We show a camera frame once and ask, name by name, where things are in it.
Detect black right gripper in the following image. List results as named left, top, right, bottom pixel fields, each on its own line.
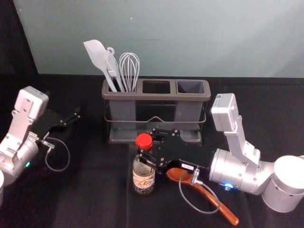
left=139, top=128, right=216, bottom=176

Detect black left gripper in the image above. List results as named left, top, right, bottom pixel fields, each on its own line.
left=31, top=106, right=82, bottom=141

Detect sauce bottle with red cap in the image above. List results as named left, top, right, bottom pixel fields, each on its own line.
left=132, top=133, right=156, bottom=197

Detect black rack with steel bars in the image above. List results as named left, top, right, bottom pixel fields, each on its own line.
left=101, top=78, right=211, bottom=144

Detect grey plastic tongs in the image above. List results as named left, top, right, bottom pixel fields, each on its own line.
left=103, top=47, right=125, bottom=93

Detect grey silicone spatula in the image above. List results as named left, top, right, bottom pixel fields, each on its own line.
left=83, top=39, right=118, bottom=93

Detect brown wooden spoon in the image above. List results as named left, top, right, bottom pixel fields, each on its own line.
left=166, top=167, right=240, bottom=226

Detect black table cloth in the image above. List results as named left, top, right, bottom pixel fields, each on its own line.
left=0, top=72, right=304, bottom=228

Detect thin dark left gripper cable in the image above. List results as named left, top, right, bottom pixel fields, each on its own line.
left=39, top=137, right=71, bottom=172

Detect thin grey right gripper cable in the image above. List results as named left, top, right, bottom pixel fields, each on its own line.
left=179, top=167, right=220, bottom=210

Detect grey wire whisk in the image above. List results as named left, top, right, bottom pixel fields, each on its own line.
left=118, top=52, right=140, bottom=93

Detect plain pale wall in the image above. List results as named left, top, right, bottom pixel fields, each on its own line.
left=13, top=0, right=304, bottom=79

